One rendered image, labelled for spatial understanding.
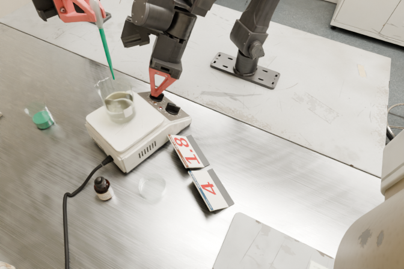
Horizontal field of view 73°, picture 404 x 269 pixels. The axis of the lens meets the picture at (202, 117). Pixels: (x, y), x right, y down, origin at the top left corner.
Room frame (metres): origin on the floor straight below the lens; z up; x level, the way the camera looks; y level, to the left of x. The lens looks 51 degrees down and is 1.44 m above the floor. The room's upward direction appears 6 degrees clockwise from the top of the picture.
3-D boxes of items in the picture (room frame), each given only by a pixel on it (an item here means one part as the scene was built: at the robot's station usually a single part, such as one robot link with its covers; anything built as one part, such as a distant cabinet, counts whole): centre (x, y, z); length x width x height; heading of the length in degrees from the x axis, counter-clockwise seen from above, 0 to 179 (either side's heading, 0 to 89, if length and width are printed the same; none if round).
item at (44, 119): (0.37, 0.37, 0.93); 0.04 x 0.04 x 0.06
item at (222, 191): (0.23, -0.03, 0.92); 0.09 x 0.06 x 0.04; 33
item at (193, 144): (0.32, 0.02, 0.92); 0.09 x 0.06 x 0.04; 33
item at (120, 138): (0.34, 0.15, 0.98); 0.12 x 0.12 x 0.01; 50
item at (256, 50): (0.61, -0.11, 1.00); 0.09 x 0.06 x 0.06; 32
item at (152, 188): (0.23, 0.09, 0.91); 0.06 x 0.06 x 0.02
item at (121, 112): (0.35, 0.17, 1.03); 0.07 x 0.06 x 0.08; 91
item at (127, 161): (0.36, 0.14, 0.94); 0.22 x 0.13 x 0.08; 141
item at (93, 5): (0.34, 0.17, 1.22); 0.01 x 0.01 x 0.04; 50
